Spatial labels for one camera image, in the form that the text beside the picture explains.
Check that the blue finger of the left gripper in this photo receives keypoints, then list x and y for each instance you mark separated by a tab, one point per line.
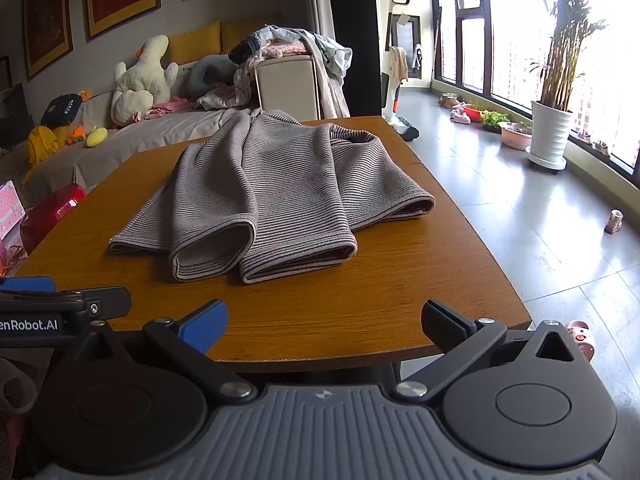
29	284

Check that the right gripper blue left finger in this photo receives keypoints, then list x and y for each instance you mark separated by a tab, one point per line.
185	344

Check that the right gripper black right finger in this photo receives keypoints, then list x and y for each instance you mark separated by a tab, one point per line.
466	347

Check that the grey striped knit garment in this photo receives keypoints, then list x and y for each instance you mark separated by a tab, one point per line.
270	197

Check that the pile of clothes on box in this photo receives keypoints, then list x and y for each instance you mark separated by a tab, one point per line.
331	62

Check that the red plastic stool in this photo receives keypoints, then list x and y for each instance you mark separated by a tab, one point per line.
44	216

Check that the pink box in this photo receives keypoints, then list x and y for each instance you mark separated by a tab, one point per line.
11	209

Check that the pink slipper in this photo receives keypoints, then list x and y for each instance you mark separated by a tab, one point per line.
580	331

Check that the grey covered sofa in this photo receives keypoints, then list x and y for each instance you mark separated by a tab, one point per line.
87	167

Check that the yellow plush toy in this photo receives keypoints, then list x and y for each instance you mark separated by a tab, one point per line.
43	142

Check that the yellow lemon plush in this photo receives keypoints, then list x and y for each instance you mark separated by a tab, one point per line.
97	136

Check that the black cap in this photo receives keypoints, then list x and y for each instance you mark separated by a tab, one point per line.
61	111

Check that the pink bowl on floor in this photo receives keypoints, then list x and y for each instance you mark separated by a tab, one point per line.
515	135

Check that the small green plant tray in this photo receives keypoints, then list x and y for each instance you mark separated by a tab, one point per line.
491	120

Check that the white plant pot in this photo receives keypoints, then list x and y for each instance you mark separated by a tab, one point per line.
550	133

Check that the white plush duck toy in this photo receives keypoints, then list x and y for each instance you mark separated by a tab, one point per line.
145	84

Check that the grey neck pillow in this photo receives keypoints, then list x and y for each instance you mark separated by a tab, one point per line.
208	73

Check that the beige storage box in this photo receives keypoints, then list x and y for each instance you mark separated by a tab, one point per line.
288	84

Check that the yellow sofa cushion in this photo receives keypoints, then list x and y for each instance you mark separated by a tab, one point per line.
193	45

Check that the left red framed picture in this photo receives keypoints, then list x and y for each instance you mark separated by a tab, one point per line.
47	35

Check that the tall green bamboo plant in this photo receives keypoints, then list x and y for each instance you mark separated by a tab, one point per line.
572	27

